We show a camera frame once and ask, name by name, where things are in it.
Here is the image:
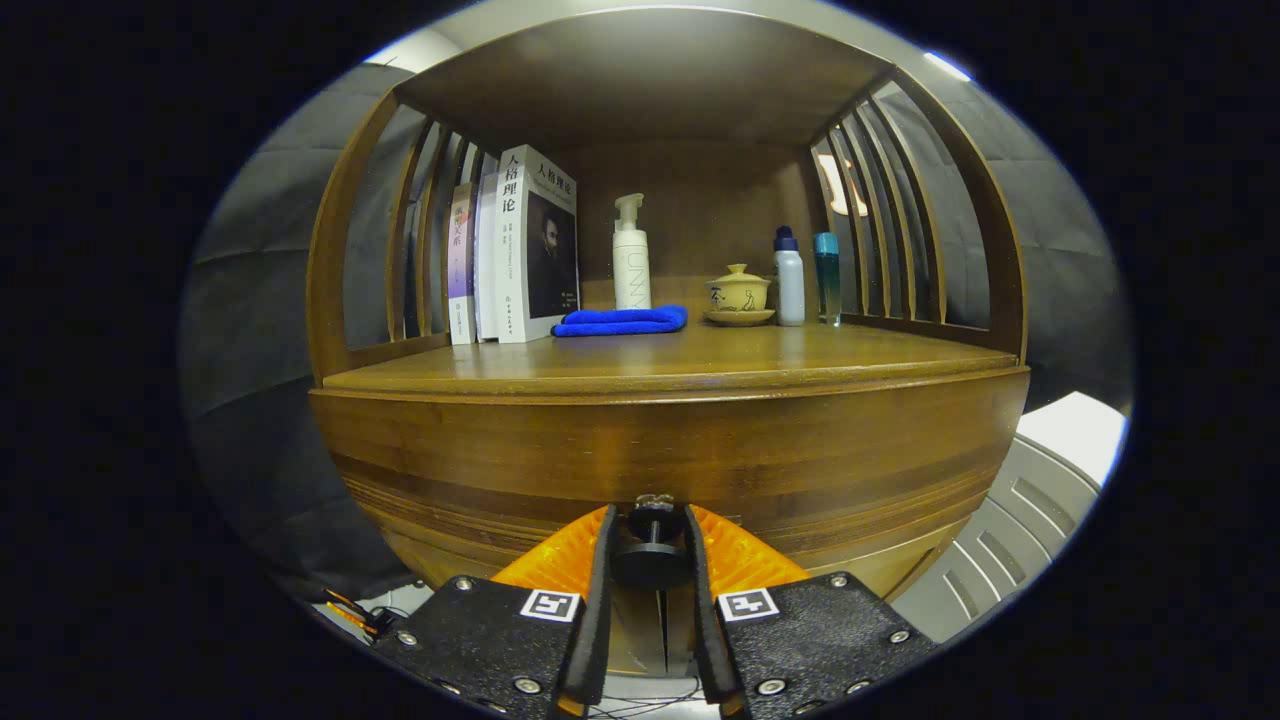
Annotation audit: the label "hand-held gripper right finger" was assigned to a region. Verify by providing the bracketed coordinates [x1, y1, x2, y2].
[683, 503, 941, 719]

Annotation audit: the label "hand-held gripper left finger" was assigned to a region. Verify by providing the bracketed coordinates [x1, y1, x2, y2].
[372, 503, 619, 719]

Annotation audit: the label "black round drawer knob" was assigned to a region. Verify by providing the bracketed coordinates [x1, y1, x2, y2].
[612, 493, 693, 589]

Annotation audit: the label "brown wooden drawer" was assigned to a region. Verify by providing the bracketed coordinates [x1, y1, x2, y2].
[308, 368, 1031, 601]

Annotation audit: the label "wooden countertop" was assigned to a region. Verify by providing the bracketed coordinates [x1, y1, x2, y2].
[322, 320, 1021, 393]

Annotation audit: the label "grey filing cabinet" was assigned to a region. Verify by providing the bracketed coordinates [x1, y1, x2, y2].
[890, 392, 1129, 643]

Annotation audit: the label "brown wooden cabinet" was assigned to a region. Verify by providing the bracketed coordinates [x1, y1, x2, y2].
[305, 5, 1031, 681]

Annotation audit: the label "folded blue cloth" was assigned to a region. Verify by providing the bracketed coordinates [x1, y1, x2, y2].
[552, 305, 689, 338]

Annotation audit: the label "beige lidded teacup with saucer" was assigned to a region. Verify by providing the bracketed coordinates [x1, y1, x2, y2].
[703, 263, 776, 328]

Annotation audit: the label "white bottle with blue cap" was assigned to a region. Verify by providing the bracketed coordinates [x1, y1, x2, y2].
[773, 226, 806, 327]

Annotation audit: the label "white pump bottle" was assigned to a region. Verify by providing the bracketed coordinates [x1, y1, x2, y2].
[612, 193, 653, 311]

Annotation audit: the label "teal glass bottle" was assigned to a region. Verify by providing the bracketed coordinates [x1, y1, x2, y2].
[813, 232, 842, 328]

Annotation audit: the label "thick white portrait book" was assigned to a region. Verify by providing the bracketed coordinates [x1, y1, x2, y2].
[494, 145, 581, 345]

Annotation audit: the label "thin purple book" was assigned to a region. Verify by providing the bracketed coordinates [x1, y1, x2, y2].
[447, 182, 479, 346]

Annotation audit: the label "thin white book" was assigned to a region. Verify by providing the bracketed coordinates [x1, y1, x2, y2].
[473, 172, 501, 342]

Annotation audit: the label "black backdrop cloth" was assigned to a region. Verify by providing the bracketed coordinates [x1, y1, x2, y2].
[880, 70, 1136, 411]
[180, 65, 471, 601]

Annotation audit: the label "black floor cables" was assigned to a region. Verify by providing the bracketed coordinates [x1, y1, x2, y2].
[590, 680, 721, 719]

